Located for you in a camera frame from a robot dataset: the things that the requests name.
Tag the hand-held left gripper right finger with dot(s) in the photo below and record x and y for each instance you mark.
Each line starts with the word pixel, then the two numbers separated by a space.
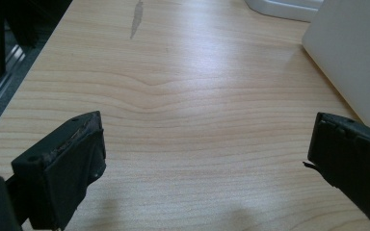
pixel 350 154

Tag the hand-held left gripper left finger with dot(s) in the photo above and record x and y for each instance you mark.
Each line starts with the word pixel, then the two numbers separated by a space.
pixel 61 160

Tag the white box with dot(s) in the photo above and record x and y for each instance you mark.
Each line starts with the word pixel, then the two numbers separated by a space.
pixel 353 54

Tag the white tray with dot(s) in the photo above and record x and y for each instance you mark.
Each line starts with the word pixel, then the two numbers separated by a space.
pixel 285 8

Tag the aluminium rail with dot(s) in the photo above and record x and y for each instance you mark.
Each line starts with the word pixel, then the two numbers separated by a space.
pixel 0 80

